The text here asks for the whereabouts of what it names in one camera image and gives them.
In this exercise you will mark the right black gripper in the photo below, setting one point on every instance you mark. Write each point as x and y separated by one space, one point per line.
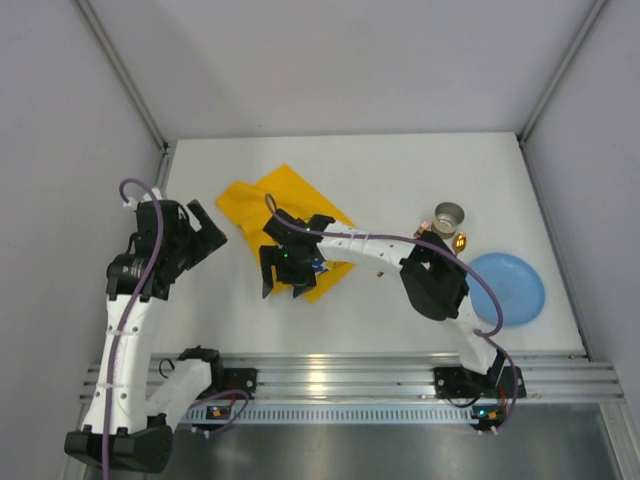
286 270

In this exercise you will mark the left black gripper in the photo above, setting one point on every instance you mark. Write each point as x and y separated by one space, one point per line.
191 242

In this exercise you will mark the yellow Pikachu placemat cloth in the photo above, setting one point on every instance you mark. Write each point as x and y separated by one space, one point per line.
244 204

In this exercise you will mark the copper fork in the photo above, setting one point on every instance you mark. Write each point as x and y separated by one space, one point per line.
424 226

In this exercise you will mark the small metal cup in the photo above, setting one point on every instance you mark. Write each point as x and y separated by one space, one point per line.
448 216

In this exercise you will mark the gold ornate spoon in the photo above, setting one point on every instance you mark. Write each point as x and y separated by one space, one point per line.
459 243

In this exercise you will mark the blue plastic plate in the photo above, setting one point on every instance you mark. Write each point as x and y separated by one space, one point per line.
516 285

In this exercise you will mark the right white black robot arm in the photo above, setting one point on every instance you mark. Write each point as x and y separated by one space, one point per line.
434 280

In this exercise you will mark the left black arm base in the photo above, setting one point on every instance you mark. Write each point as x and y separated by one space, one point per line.
244 379

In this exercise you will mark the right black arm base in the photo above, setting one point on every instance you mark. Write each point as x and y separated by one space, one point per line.
457 383

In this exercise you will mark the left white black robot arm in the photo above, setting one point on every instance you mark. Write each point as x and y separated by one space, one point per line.
125 428

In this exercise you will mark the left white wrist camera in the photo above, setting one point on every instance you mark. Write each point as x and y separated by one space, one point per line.
132 202

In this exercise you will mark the perforated cable duct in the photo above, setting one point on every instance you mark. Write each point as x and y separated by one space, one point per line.
342 414

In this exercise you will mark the left aluminium frame post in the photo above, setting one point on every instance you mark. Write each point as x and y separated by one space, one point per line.
97 30

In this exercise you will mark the aluminium frame post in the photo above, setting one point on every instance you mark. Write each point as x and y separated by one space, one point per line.
569 54
97 30

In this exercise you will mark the aluminium mounting rail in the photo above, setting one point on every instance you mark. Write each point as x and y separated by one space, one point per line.
334 378

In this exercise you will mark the right aluminium frame post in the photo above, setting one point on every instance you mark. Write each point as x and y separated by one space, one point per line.
569 54

